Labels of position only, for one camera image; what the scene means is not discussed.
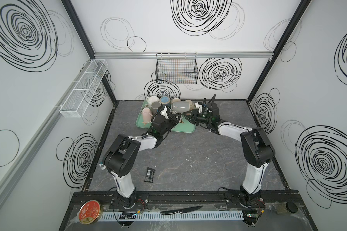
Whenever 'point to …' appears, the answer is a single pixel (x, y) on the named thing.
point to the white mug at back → (151, 99)
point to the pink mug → (146, 115)
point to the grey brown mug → (154, 105)
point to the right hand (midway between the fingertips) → (182, 115)
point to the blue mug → (164, 99)
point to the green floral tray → (183, 125)
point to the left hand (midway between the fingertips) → (181, 114)
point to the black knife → (181, 211)
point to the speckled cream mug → (176, 100)
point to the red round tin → (89, 212)
